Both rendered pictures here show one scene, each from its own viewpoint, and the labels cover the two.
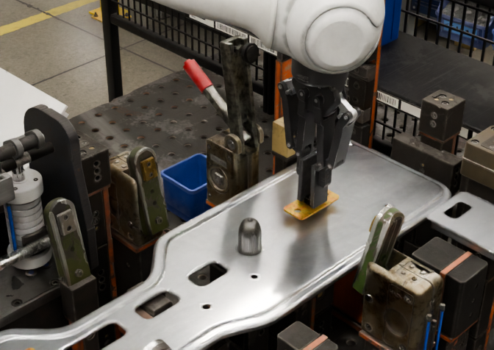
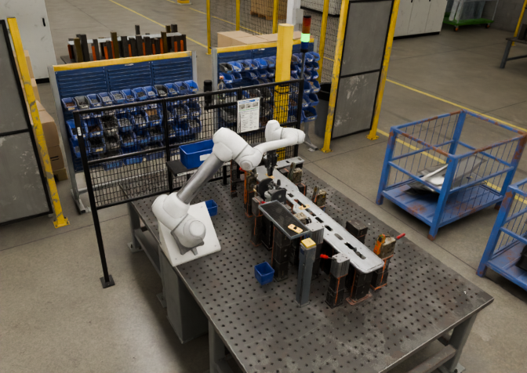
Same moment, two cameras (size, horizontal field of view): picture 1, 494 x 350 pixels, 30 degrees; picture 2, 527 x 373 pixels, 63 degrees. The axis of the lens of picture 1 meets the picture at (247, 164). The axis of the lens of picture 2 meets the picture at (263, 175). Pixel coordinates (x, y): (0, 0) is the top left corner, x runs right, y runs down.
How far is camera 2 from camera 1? 293 cm
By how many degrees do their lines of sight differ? 64
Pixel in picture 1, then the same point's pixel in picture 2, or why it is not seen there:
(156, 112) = not seen: hidden behind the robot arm
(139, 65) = not seen: outside the picture
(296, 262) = (284, 181)
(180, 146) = not seen: hidden behind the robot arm
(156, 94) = (147, 211)
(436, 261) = (285, 171)
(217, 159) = (252, 181)
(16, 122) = (196, 214)
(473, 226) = (280, 164)
